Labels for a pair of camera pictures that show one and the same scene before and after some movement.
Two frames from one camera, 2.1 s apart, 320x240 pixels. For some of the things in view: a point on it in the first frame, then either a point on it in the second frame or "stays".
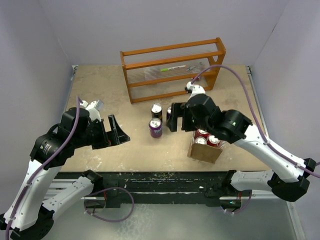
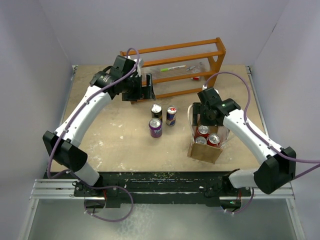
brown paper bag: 204,152 stays
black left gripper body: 84,138 → 132,89
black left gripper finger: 117,135 → 150,93
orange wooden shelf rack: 162,71 stays
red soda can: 201,132 stays
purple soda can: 155,127 stays
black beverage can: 156,110 stays
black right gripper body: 190,123 → 205,119
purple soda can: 201,139 stays
